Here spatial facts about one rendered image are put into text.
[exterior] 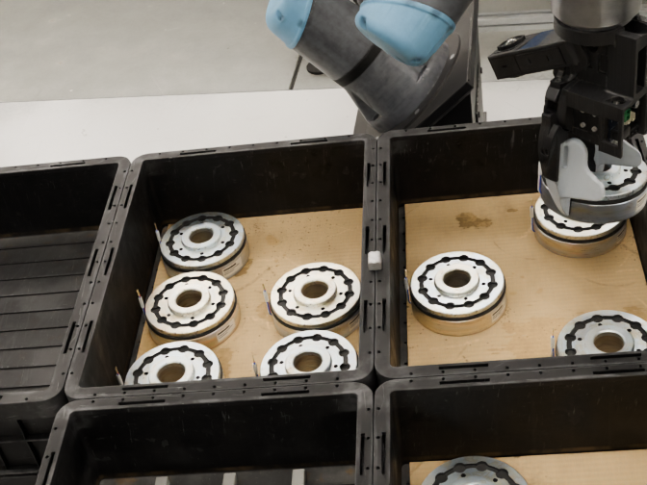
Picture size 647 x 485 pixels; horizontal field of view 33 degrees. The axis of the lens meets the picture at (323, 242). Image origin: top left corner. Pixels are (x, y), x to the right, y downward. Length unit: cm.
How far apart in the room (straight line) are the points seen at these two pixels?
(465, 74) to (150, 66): 216
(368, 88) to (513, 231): 30
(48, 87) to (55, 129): 161
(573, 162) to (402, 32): 22
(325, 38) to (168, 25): 227
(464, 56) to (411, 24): 53
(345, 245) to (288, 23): 31
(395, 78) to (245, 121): 42
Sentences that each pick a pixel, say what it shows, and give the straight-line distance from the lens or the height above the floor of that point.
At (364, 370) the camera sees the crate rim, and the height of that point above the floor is 93.
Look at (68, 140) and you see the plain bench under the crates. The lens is 189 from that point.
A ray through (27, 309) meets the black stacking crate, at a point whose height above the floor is 83.
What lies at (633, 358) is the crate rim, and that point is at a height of 93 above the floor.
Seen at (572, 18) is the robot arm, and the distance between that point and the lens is 96.
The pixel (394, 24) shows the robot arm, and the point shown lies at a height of 122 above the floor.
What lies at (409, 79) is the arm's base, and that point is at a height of 90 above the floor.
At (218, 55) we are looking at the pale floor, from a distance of 347.
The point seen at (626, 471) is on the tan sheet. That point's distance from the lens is 108.
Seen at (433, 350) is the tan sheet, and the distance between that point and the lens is 118.
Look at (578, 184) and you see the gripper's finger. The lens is 106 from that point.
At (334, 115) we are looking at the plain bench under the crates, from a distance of 179.
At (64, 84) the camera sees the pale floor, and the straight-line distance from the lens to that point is 353.
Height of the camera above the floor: 168
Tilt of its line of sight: 39 degrees down
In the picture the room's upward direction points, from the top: 11 degrees counter-clockwise
